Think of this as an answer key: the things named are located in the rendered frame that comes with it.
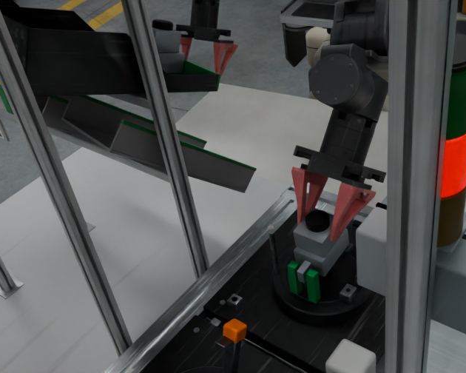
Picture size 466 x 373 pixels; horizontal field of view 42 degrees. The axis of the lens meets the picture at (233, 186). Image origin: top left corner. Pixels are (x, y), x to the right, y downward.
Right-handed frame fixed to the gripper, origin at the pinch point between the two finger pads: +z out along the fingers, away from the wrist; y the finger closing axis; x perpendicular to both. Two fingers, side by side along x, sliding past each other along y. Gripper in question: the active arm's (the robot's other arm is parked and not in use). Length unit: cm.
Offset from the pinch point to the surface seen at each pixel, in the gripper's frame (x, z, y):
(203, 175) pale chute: 2.4, -0.8, -21.5
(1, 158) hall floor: 116, 40, -231
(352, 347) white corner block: -0.2, 11.8, 9.1
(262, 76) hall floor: 207, -38, -157
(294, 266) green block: -0.8, 5.6, -1.2
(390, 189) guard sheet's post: -28.5, -8.2, 17.8
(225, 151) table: 37, -3, -44
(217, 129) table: 41, -7, -51
